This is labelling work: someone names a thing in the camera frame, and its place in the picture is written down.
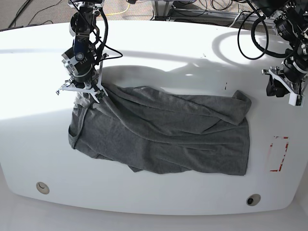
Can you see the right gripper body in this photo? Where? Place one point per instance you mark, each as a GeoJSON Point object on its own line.
{"type": "Point", "coordinates": [83, 76]}

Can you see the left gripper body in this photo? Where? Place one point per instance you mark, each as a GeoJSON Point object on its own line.
{"type": "Point", "coordinates": [294, 79]}

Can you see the grey t-shirt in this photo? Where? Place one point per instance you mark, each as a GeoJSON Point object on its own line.
{"type": "Point", "coordinates": [151, 130]}

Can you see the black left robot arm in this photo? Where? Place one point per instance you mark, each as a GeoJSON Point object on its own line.
{"type": "Point", "coordinates": [291, 24]}

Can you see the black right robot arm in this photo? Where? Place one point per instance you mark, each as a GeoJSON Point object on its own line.
{"type": "Point", "coordinates": [89, 28]}

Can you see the red tape marking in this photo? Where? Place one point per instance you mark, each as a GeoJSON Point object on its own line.
{"type": "Point", "coordinates": [277, 152]}

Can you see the left table grommet hole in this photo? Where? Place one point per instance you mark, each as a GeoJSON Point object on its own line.
{"type": "Point", "coordinates": [42, 188]}

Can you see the table grommet hole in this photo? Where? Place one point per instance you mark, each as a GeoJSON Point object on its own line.
{"type": "Point", "coordinates": [253, 200]}
{"type": "Point", "coordinates": [42, 188]}

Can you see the right table grommet hole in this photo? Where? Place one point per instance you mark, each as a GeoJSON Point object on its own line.
{"type": "Point", "coordinates": [253, 200]}

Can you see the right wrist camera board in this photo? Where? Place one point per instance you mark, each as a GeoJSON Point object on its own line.
{"type": "Point", "coordinates": [100, 95]}

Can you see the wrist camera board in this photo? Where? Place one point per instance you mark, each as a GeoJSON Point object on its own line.
{"type": "Point", "coordinates": [100, 95]}
{"type": "Point", "coordinates": [299, 100]}

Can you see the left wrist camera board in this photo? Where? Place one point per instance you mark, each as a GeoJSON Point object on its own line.
{"type": "Point", "coordinates": [299, 100]}

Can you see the aluminium frame post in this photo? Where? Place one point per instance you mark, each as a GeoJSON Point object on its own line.
{"type": "Point", "coordinates": [161, 9]}

